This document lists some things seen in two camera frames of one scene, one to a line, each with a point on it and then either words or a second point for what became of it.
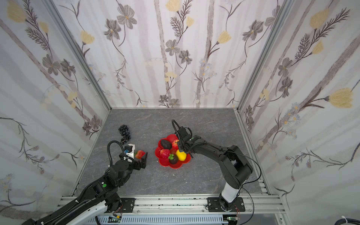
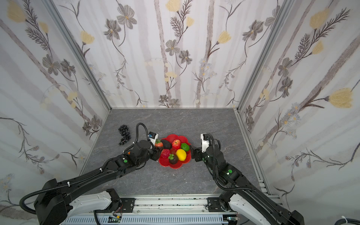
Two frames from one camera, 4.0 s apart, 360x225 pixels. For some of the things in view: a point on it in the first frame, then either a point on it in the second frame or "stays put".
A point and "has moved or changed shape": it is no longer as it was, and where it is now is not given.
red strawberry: x=139 y=154 has moved or changed shape
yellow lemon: x=182 y=156 stays put
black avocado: x=166 y=144 stays put
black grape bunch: x=123 y=131 stays put
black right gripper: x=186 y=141 → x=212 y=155
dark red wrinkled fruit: x=164 y=153 stays put
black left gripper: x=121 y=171 → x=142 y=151
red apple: x=175 y=144 stays put
